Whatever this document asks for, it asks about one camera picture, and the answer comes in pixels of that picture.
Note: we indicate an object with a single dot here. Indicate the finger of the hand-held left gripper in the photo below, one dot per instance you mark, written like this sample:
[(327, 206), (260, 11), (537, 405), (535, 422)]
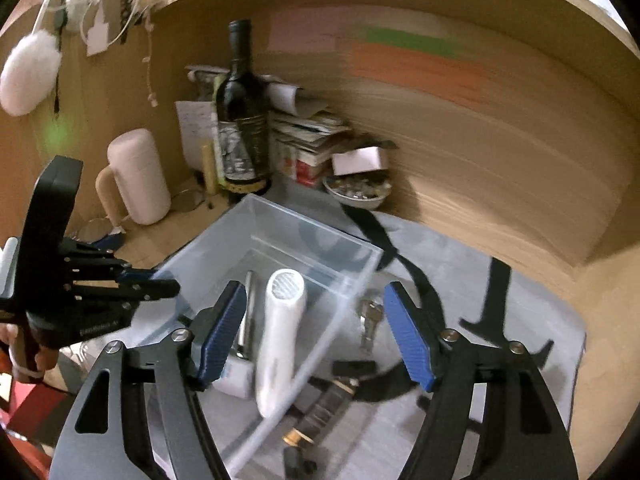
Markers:
[(100, 260), (125, 291)]

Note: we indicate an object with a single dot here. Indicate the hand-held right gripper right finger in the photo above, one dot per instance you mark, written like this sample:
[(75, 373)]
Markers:
[(407, 335)]

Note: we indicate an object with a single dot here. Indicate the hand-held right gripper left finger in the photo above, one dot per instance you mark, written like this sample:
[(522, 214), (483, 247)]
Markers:
[(222, 330)]

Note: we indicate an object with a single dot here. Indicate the long metal bolt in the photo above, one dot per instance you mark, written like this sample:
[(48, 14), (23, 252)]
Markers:
[(247, 305)]

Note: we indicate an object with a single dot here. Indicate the white curved handheld device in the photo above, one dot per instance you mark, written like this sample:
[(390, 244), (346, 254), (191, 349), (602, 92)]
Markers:
[(277, 340)]

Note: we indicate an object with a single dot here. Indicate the clear plastic storage box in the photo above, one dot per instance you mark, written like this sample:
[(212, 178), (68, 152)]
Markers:
[(280, 220)]

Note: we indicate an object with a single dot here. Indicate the person's left hand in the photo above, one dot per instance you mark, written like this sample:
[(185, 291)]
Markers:
[(45, 359)]

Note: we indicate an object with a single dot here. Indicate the silver keys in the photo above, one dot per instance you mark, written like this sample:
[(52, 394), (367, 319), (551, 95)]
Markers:
[(371, 320)]

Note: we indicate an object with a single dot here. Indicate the grey mat with black letters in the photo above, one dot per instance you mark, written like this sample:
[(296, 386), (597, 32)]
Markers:
[(450, 270)]

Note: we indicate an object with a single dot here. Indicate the black and brass hand tool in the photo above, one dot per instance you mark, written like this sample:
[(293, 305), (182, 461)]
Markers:
[(327, 405)]

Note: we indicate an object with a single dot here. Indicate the cream coloured stick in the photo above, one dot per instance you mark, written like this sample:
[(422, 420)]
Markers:
[(208, 170)]

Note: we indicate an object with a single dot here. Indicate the bowl of small stones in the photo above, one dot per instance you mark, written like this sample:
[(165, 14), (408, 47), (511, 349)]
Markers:
[(355, 196)]

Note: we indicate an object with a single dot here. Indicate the white fluffy pom-pom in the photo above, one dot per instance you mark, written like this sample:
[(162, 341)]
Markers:
[(27, 72)]

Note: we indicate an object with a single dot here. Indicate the white handwritten paper note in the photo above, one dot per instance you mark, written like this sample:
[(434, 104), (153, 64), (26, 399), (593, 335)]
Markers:
[(192, 130)]

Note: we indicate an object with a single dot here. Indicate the red cloth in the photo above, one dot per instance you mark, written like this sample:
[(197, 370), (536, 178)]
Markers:
[(25, 420)]

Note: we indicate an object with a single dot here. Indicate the small open cardboard box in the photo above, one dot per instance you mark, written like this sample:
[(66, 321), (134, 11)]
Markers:
[(357, 160)]

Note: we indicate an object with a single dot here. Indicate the white hanging charger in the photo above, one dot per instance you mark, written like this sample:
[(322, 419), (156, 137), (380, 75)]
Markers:
[(97, 37)]

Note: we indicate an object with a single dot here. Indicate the clear cup with lid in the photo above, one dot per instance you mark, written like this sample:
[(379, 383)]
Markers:
[(202, 82)]

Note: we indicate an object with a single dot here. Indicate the dark wine bottle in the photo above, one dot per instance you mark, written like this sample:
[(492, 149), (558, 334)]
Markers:
[(242, 110)]

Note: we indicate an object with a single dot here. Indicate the stack of books and papers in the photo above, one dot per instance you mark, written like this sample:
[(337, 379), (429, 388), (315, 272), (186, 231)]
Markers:
[(305, 135)]

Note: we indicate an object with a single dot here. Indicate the curled white paper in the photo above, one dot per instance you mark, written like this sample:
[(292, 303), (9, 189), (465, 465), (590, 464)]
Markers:
[(285, 95)]

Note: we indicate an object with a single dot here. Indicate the orange sticky note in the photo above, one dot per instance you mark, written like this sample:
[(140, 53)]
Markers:
[(415, 75)]

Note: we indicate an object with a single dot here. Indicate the green sticky note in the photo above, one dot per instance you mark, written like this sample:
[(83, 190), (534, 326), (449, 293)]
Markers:
[(410, 41)]

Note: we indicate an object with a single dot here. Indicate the pink sticky note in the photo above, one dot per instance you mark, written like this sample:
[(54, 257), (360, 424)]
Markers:
[(305, 30)]

